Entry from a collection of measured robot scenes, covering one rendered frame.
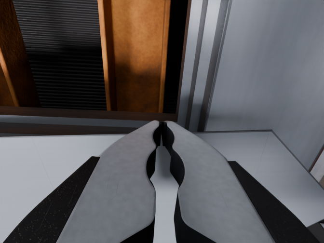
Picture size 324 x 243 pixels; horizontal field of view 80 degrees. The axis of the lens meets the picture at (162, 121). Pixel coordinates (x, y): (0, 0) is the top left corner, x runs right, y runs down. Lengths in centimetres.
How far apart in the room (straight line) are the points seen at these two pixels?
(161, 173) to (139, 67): 19
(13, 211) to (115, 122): 12
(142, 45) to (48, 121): 17
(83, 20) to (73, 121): 30
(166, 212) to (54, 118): 13
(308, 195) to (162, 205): 13
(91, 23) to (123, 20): 15
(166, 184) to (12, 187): 12
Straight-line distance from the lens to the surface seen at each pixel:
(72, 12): 45
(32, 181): 19
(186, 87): 15
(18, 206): 22
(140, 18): 29
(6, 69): 32
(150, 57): 30
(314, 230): 54
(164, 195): 17
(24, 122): 20
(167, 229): 21
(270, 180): 19
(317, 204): 23
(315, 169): 53
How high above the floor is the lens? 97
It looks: 60 degrees down
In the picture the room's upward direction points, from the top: 177 degrees clockwise
